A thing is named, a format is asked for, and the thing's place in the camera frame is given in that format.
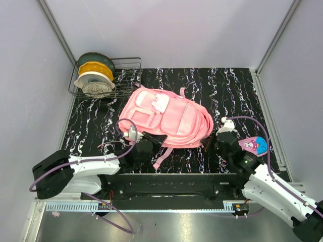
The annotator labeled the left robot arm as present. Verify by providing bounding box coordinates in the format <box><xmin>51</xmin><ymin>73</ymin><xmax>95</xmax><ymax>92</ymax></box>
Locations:
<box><xmin>29</xmin><ymin>127</ymin><xmax>167</xmax><ymax>200</ymax></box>

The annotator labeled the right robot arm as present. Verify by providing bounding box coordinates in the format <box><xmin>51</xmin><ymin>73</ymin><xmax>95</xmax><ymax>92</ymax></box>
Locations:
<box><xmin>202</xmin><ymin>132</ymin><xmax>322</xmax><ymax>241</ymax></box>

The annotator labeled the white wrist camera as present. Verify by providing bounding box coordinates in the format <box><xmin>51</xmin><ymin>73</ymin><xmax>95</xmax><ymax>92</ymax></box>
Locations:
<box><xmin>123</xmin><ymin>126</ymin><xmax>138</xmax><ymax>142</ymax></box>
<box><xmin>217</xmin><ymin>117</ymin><xmax>235</xmax><ymax>134</ymax></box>

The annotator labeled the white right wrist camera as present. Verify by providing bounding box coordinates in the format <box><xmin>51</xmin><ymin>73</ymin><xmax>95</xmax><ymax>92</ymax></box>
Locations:
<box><xmin>217</xmin><ymin>117</ymin><xmax>235</xmax><ymax>134</ymax></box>

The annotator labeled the pink cat pencil case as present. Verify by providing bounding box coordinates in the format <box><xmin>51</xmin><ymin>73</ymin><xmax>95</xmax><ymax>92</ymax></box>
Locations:
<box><xmin>238</xmin><ymin>137</ymin><xmax>267</xmax><ymax>157</ymax></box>

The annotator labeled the yellow plate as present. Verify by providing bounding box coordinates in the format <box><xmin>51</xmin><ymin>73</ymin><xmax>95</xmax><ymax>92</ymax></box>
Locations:
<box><xmin>78</xmin><ymin>62</ymin><xmax>114</xmax><ymax>81</ymax></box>

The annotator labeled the pink student backpack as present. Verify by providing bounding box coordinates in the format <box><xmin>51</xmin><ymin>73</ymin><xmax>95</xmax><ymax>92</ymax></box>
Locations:
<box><xmin>118</xmin><ymin>87</ymin><xmax>213</xmax><ymax>169</ymax></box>

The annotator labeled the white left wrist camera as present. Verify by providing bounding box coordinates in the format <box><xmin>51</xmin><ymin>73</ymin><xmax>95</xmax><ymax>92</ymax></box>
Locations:
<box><xmin>123</xmin><ymin>126</ymin><xmax>138</xmax><ymax>142</ymax></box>

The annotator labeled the dark green plate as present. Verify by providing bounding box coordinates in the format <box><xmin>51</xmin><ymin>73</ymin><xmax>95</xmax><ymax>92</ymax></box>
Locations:
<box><xmin>78</xmin><ymin>52</ymin><xmax>115</xmax><ymax>74</ymax></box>

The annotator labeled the white plate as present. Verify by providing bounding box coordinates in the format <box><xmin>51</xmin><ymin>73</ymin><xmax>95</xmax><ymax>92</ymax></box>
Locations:
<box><xmin>74</xmin><ymin>72</ymin><xmax>115</xmax><ymax>89</ymax></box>

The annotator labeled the wire dish rack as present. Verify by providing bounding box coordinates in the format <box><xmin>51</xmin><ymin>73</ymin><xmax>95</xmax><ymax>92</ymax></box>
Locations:
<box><xmin>68</xmin><ymin>57</ymin><xmax>142</xmax><ymax>99</ymax></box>

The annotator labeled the speckled grey plate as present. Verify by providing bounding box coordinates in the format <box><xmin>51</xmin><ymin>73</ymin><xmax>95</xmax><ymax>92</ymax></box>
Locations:
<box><xmin>82</xmin><ymin>81</ymin><xmax>114</xmax><ymax>98</ymax></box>

